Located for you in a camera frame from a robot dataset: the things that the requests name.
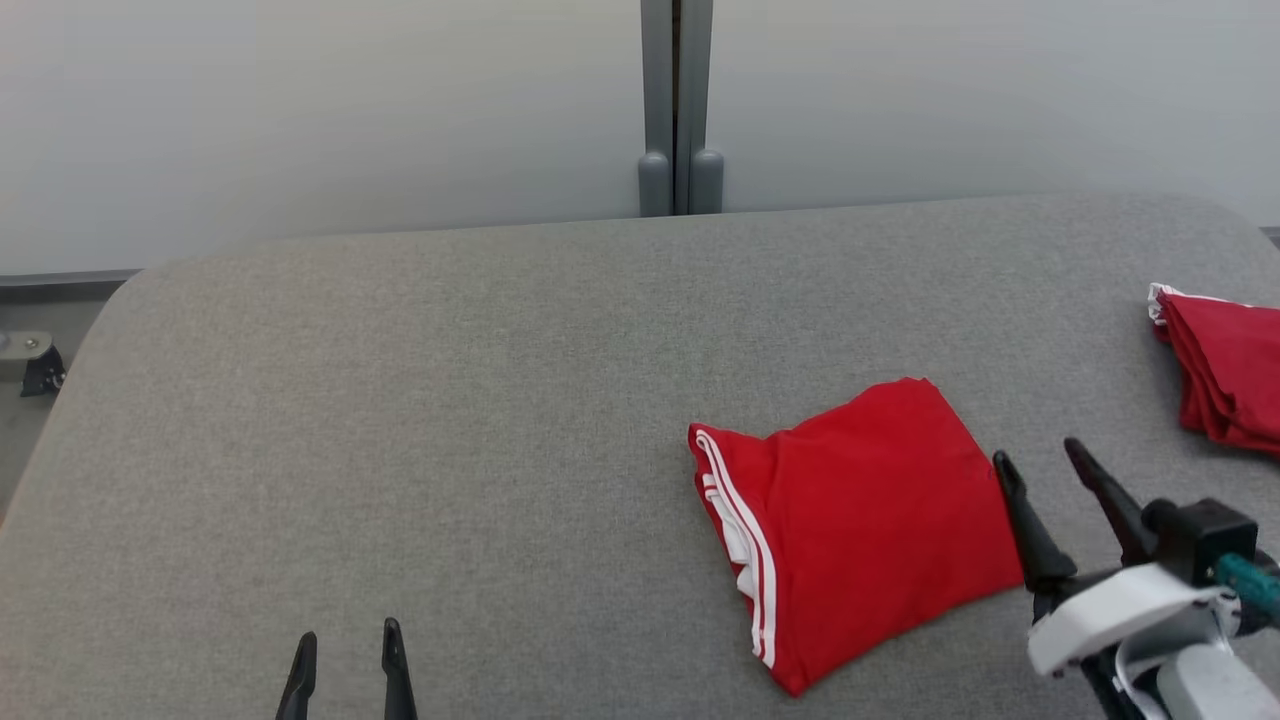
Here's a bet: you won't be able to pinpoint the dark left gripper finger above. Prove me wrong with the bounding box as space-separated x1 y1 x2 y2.
381 617 420 720
276 631 319 720

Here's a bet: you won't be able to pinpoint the red shorts with number print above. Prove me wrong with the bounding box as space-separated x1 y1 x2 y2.
1147 283 1280 457

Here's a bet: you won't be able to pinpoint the red white basketball jersey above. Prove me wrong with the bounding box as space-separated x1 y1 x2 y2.
687 377 1027 699

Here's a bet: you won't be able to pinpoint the grey leg with black caster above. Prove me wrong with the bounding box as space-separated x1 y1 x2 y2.
0 330 69 399

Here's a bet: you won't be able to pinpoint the grey partition frame post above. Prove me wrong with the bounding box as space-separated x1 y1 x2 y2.
638 0 674 218
684 0 725 216

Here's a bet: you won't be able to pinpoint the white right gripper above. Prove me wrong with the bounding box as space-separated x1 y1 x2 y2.
992 436 1242 677

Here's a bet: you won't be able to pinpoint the right camera cable teal plug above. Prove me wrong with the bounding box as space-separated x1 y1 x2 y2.
1212 552 1280 623

